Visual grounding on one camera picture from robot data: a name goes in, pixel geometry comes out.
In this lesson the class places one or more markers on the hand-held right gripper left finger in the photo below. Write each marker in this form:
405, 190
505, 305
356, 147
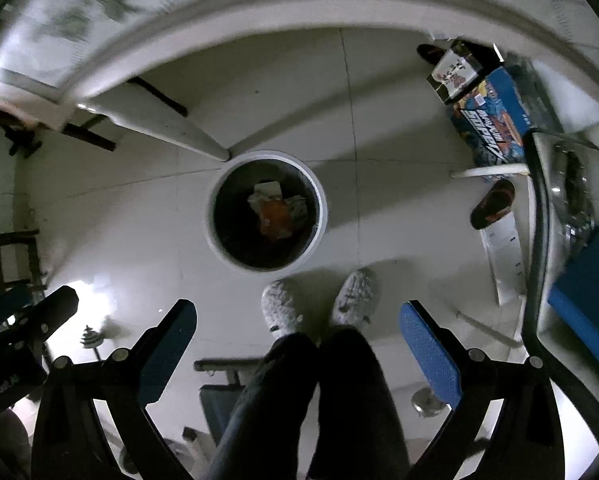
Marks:
172, 355

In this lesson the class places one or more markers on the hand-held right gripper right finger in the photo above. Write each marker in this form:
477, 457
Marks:
429, 355

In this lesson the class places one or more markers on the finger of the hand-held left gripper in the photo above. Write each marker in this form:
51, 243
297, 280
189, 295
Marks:
54, 306
1, 301

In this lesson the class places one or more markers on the white round trash bin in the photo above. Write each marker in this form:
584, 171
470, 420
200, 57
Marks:
224, 240

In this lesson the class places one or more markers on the person's left forearm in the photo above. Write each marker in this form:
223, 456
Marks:
11, 440

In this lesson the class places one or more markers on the round metal foot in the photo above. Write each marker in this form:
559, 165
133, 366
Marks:
426, 402

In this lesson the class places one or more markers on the small metal dumbbell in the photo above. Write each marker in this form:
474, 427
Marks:
92, 338

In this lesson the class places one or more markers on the dark wooden stool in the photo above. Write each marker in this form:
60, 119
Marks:
14, 247

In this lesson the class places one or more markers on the person's right leg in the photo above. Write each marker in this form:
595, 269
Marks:
359, 400

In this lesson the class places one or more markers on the person's leg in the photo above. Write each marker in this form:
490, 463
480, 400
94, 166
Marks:
359, 400
274, 400

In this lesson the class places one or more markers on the grey knit slipper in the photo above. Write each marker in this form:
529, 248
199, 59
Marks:
281, 305
354, 297

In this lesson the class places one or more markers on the person's left leg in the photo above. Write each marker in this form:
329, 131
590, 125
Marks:
274, 400

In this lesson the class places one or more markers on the brown sandal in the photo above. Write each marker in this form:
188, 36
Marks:
493, 205
429, 53

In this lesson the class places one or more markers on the blue office chair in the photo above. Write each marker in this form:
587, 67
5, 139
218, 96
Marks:
587, 305

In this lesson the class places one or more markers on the orange plastic wrapper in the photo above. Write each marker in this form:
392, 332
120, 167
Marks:
275, 217

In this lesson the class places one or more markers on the white paper piece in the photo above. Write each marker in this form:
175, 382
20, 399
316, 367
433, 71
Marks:
267, 192

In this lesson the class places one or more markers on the crumpled printed paper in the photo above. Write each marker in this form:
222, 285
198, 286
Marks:
296, 207

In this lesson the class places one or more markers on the blue printed cardboard box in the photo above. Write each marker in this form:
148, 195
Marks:
494, 115

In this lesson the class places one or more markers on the dark grey box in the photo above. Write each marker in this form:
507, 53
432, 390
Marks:
534, 92

